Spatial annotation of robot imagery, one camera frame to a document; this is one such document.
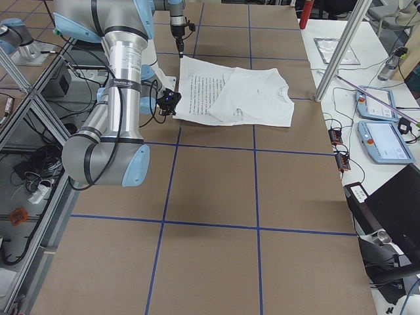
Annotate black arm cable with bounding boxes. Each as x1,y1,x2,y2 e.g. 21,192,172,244
70,78,171,192

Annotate black laptop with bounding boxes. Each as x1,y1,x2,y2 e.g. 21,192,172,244
344,163,419,304

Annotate orange black adapter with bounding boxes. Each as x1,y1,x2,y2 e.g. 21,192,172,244
335,152,351,173
328,129,343,146

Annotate red bottle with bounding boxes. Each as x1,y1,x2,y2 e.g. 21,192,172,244
299,0,314,30

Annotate orange black adapter far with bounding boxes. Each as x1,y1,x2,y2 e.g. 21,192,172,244
328,129,343,146

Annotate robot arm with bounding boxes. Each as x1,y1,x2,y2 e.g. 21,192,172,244
154,0,188,58
54,1,186,187

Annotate blue teach pendant far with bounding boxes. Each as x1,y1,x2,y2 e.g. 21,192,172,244
355,85,398,122

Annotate white long-sleeve printed shirt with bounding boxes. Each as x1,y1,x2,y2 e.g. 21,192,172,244
175,56,294,127

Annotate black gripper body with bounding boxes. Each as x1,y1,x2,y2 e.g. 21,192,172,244
157,88,182,116
171,24,187,41

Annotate blue teach pendant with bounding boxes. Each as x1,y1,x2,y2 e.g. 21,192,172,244
357,120,415,165
355,85,398,122

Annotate blue teach pendant near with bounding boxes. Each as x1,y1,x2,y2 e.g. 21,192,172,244
357,120,415,165

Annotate orange black adapter near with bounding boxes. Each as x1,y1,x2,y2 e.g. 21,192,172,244
335,152,351,173

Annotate aluminium frame post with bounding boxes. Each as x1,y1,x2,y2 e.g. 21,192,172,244
314,0,372,102

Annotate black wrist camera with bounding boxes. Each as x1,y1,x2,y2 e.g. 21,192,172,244
186,20,196,33

